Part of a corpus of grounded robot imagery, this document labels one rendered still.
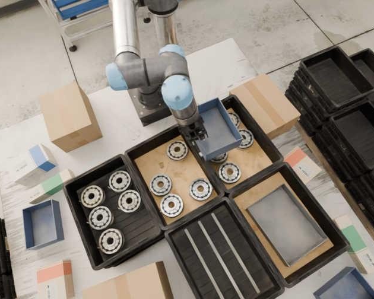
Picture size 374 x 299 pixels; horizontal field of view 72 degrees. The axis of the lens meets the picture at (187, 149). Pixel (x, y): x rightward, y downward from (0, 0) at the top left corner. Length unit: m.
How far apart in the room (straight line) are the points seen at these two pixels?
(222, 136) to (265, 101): 0.42
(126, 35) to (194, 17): 2.26
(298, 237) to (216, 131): 0.56
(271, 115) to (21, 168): 1.30
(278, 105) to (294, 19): 1.85
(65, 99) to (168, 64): 0.92
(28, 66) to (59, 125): 1.77
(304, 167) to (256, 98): 0.41
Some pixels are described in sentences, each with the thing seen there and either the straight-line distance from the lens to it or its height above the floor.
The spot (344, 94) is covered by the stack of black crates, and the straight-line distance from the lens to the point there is 2.02.
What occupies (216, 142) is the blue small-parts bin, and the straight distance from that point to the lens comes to 1.00.
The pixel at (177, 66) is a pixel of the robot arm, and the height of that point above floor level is 1.45.
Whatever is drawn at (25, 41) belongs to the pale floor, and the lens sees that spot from 3.43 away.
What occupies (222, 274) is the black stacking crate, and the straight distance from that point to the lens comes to 1.16.
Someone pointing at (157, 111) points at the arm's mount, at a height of 0.79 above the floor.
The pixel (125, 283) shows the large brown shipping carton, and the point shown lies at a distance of 1.14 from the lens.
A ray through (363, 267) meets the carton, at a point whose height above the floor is 0.75.
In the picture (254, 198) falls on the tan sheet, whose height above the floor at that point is 0.83.
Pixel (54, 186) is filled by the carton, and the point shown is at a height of 0.76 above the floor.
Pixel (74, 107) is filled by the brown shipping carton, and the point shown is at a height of 0.86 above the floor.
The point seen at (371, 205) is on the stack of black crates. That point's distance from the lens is 2.03.
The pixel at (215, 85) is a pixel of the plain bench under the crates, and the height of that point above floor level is 0.70.
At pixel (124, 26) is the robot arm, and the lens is 0.84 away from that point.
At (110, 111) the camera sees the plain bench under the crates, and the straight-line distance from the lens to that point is 1.59.
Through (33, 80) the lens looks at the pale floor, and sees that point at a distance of 3.02.
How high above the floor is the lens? 1.99
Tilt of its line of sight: 68 degrees down
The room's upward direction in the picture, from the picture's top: 10 degrees counter-clockwise
